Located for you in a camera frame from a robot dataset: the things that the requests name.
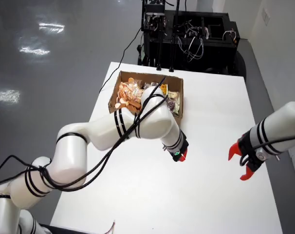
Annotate orange snack bag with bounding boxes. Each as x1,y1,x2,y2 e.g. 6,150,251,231
117,77,145,102

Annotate brown cardboard box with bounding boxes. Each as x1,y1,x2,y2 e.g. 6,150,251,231
108,70,184,129

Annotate orange sausage snacks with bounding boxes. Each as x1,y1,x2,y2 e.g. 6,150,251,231
114,97,142,114

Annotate cream snack packet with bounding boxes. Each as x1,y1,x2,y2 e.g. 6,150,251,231
167,90,181,117

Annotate black stand post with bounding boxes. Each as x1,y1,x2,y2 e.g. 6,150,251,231
156,23,163,72
168,0,181,73

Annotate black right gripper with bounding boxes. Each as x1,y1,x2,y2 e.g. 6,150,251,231
228,133,265,181

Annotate black floor cable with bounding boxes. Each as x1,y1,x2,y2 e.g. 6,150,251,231
99,26,143,93

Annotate black electronics unit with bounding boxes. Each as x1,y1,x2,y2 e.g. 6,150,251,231
141,0,168,32

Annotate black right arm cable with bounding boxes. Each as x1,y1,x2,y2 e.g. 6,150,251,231
239,135,295,167

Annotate short white cart wire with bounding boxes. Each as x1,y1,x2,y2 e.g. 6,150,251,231
222,28,237,41

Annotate white cart wire bundle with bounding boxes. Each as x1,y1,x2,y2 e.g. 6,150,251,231
178,21,205,62

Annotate black equipment cart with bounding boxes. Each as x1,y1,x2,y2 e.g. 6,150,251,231
137,9,247,77

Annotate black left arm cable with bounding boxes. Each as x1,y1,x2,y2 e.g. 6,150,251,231
0,76,168,193

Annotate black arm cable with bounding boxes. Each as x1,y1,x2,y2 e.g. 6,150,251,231
239,135,295,167
0,76,168,193

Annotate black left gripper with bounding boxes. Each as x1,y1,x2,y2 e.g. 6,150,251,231
171,131,189,163

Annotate purple snack packets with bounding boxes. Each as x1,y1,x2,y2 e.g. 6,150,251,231
166,98,176,113

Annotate coloured loose wires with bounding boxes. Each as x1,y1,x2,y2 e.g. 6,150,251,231
104,220,117,234

